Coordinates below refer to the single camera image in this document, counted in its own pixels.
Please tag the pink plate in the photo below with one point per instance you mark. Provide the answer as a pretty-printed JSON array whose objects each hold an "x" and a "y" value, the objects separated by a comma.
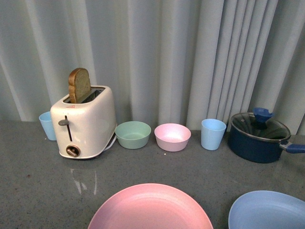
[{"x": 150, "y": 206}]

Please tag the light blue plate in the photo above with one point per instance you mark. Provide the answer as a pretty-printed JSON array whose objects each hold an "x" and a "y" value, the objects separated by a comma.
[{"x": 264, "y": 209}]

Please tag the green bowl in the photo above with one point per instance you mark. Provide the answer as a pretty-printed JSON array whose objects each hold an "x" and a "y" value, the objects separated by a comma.
[{"x": 133, "y": 134}]

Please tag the pink bowl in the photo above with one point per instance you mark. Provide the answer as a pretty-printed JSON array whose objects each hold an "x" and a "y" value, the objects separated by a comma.
[{"x": 172, "y": 137}]

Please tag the grey curtain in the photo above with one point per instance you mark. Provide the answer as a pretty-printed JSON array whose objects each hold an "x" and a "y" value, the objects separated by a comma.
[{"x": 166, "y": 61}]

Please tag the light blue cup right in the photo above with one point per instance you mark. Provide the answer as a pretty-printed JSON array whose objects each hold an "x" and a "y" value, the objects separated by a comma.
[{"x": 212, "y": 131}]

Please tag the light blue cup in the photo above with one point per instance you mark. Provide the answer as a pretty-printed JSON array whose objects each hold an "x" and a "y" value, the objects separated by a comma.
[
  {"x": 47, "y": 125},
  {"x": 212, "y": 131}
]

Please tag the cream toaster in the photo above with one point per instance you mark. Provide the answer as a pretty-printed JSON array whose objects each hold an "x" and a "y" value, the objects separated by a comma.
[{"x": 87, "y": 129}]

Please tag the bread slice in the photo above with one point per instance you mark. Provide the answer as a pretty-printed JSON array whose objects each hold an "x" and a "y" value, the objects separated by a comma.
[{"x": 79, "y": 85}]

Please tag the light blue cup left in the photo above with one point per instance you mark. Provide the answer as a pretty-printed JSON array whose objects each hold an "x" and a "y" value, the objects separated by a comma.
[{"x": 47, "y": 125}]

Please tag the glass pot lid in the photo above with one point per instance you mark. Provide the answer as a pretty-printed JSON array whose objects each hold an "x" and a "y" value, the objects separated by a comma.
[{"x": 260, "y": 125}]

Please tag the dark blue saucepan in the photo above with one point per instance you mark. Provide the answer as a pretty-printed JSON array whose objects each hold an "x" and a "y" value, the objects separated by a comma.
[{"x": 260, "y": 151}]

